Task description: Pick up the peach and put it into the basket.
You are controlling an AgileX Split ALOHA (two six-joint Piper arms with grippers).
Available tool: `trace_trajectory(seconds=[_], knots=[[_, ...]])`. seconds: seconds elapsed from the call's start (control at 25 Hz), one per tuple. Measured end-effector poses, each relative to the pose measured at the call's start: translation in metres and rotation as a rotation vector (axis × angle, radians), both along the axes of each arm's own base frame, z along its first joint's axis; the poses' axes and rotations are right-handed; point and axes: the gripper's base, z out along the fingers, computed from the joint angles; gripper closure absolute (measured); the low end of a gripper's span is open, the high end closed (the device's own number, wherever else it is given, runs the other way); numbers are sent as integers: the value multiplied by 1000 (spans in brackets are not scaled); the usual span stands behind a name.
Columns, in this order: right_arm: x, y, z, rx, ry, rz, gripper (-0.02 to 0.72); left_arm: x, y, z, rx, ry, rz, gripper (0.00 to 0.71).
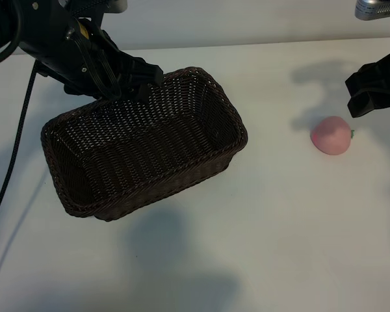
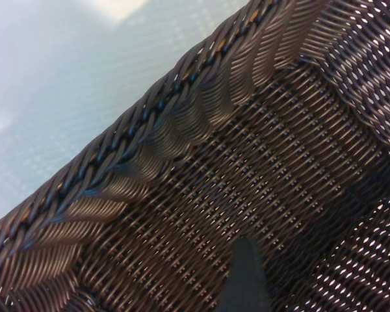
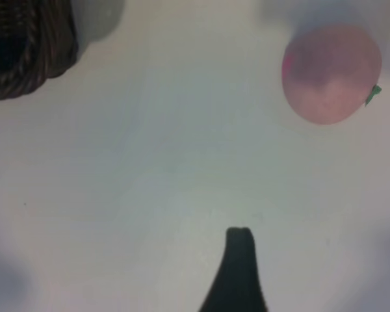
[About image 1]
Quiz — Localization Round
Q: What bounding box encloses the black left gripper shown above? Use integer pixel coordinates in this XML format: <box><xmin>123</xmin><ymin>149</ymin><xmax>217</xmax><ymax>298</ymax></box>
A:
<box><xmin>19</xmin><ymin>12</ymin><xmax>164</xmax><ymax>102</ymax></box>

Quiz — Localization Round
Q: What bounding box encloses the pink peach with green leaf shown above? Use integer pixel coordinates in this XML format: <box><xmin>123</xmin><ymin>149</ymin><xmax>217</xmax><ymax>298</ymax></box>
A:
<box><xmin>309</xmin><ymin>115</ymin><xmax>356</xmax><ymax>156</ymax></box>

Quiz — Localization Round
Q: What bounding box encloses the black braided cable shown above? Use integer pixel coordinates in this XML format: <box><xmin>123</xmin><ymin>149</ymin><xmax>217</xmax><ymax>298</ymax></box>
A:
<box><xmin>0</xmin><ymin>60</ymin><xmax>42</xmax><ymax>242</ymax></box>

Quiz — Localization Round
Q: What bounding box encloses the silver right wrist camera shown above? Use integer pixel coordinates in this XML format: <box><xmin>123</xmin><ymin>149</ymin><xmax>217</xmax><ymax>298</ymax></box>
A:
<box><xmin>354</xmin><ymin>0</ymin><xmax>390</xmax><ymax>22</ymax></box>

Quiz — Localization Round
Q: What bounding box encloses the black gripper cable bundle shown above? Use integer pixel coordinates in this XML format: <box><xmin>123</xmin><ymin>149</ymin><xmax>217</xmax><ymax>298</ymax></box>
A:
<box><xmin>70</xmin><ymin>32</ymin><xmax>123</xmax><ymax>101</ymax></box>

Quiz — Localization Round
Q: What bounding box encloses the dark brown wicker basket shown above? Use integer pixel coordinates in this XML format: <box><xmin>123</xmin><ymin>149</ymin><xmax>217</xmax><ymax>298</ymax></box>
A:
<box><xmin>40</xmin><ymin>66</ymin><xmax>248</xmax><ymax>222</ymax></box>

